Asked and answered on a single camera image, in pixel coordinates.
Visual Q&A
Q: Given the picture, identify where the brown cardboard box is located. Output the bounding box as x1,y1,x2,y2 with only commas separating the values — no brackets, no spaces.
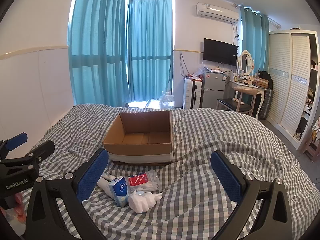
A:
102,110,174,166

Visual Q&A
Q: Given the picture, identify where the wide teal curtain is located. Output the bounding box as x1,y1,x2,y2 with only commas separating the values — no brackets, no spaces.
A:
68,0,129,107

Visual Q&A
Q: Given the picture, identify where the black wall cable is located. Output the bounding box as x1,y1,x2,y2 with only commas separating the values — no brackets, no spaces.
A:
180,52,190,77

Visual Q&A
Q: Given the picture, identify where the white louvred wardrobe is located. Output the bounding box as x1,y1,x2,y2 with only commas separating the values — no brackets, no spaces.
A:
267,30,320,150

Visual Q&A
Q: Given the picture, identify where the grey checkered bed blanket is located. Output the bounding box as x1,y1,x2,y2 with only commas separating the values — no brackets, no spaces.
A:
15,104,318,240

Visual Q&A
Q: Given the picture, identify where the white oval vanity mirror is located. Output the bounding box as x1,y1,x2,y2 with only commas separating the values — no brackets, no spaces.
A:
237,50,254,77

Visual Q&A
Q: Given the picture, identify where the white cream tube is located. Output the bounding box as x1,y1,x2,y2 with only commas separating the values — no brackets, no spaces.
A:
96,172,118,195

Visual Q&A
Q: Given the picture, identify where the white squeeze bottle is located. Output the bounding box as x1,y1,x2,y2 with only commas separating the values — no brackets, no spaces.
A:
127,190,163,213

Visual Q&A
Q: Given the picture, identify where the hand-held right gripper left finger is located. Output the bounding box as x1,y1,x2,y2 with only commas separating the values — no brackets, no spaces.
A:
25,148,110,240

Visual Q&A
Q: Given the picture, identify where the teal curtain beside wardrobe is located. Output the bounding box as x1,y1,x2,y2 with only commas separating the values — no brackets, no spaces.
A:
239,5,270,80

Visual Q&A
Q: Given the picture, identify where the person's left hand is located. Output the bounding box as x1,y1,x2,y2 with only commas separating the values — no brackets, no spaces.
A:
14,192,27,218

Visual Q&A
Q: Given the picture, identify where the white hard suitcase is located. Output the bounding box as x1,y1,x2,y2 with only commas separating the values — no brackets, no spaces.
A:
183,79,203,110

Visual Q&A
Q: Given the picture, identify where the dark hard suitcase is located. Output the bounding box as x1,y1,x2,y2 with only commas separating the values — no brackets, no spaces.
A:
257,88,273,120

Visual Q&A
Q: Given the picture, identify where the pink stool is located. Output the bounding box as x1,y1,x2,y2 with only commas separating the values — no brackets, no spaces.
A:
302,130,320,162

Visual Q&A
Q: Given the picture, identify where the wooden chair black seat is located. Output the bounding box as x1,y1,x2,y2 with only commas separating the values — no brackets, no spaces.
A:
216,86,258,117

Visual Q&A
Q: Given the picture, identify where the clear plastic bag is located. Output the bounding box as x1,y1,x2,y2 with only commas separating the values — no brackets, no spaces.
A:
195,62,208,77

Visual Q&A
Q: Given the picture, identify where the narrow teal window curtain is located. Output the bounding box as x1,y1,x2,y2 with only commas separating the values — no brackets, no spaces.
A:
126,0,173,107

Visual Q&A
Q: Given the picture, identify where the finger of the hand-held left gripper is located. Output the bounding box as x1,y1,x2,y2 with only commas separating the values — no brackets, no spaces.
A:
0,132,28,159
5,140,55,172

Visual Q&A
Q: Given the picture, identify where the clear water jug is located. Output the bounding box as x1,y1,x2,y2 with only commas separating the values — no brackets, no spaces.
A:
159,91,175,110

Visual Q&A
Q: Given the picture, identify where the blue tissue pack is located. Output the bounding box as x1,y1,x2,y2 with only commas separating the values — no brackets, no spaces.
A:
108,176,131,207

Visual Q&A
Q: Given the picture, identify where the clear floss pick jar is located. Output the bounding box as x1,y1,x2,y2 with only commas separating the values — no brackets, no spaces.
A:
128,170,160,193

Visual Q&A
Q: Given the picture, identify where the black bag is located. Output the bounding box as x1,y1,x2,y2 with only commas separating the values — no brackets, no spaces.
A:
259,71,273,89

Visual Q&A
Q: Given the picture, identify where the white air conditioner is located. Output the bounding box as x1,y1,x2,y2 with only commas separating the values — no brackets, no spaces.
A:
196,2,240,25

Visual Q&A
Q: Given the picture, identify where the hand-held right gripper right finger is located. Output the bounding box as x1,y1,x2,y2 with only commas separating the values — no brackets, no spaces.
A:
210,150,300,240

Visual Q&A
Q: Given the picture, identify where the grey small fridge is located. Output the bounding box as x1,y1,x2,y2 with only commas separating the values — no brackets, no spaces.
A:
202,69,225,109

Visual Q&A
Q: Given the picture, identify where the white dressing table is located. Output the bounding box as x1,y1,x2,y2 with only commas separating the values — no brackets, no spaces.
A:
229,79,266,119

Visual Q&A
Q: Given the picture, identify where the black wall television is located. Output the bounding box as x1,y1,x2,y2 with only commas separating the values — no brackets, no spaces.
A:
203,38,238,66

